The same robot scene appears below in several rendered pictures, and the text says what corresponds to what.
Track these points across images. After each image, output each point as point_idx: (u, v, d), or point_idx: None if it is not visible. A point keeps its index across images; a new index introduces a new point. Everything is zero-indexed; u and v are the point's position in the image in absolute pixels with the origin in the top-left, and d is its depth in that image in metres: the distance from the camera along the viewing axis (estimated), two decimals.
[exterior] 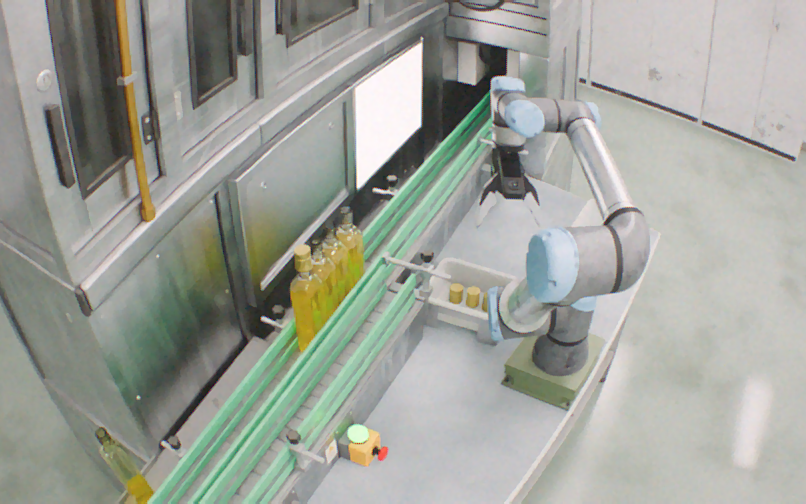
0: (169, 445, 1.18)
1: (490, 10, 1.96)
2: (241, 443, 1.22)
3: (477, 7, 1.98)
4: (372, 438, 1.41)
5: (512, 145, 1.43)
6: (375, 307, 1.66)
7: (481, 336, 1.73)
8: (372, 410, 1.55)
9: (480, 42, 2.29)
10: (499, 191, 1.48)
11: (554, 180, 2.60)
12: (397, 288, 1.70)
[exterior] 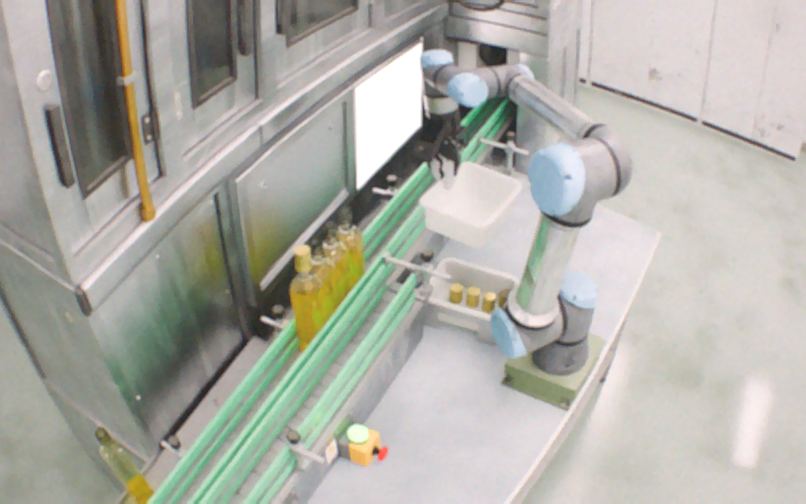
0: (169, 445, 1.18)
1: (490, 10, 1.96)
2: (241, 443, 1.22)
3: (477, 7, 1.98)
4: (372, 438, 1.41)
5: (435, 113, 1.52)
6: (375, 307, 1.66)
7: (481, 336, 1.73)
8: (372, 410, 1.55)
9: (480, 42, 2.29)
10: None
11: None
12: (397, 288, 1.70)
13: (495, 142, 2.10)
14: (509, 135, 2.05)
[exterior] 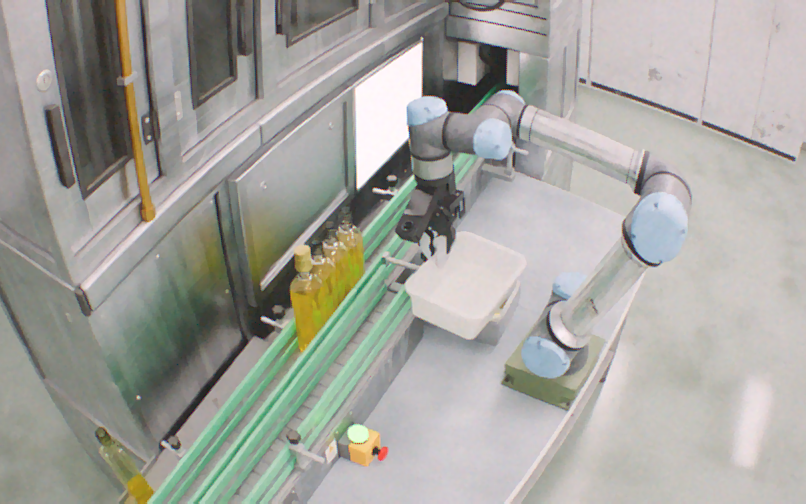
0: (169, 445, 1.18)
1: (490, 10, 1.96)
2: (241, 443, 1.22)
3: (477, 7, 1.98)
4: (372, 438, 1.41)
5: (425, 178, 1.30)
6: (375, 307, 1.66)
7: (481, 336, 1.73)
8: (372, 410, 1.55)
9: (480, 42, 2.29)
10: None
11: (554, 180, 2.60)
12: (397, 288, 1.70)
13: None
14: None
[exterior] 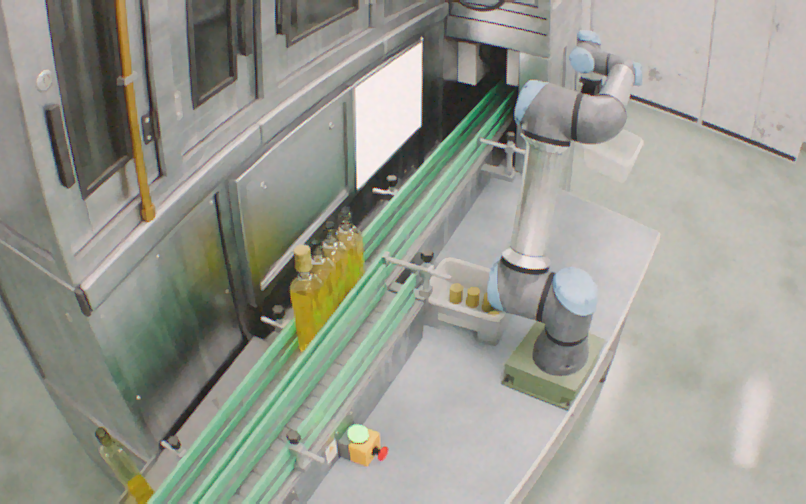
0: (169, 445, 1.18)
1: (490, 10, 1.96)
2: (241, 443, 1.22)
3: (477, 7, 1.98)
4: (372, 438, 1.41)
5: (589, 79, 1.75)
6: (375, 307, 1.66)
7: (481, 336, 1.73)
8: (372, 410, 1.55)
9: (480, 42, 2.29)
10: None
11: None
12: (397, 288, 1.70)
13: (495, 142, 2.10)
14: (509, 135, 2.05)
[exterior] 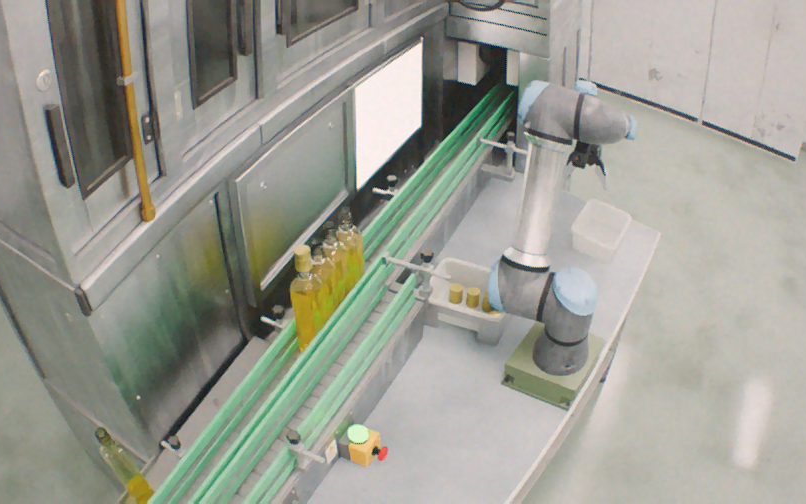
0: (169, 445, 1.18)
1: (490, 10, 1.96)
2: (241, 443, 1.22)
3: (477, 7, 1.98)
4: (372, 438, 1.41)
5: None
6: (375, 307, 1.66)
7: (481, 336, 1.73)
8: (372, 410, 1.55)
9: (480, 42, 2.29)
10: None
11: None
12: (397, 288, 1.70)
13: (495, 142, 2.10)
14: (509, 135, 2.05)
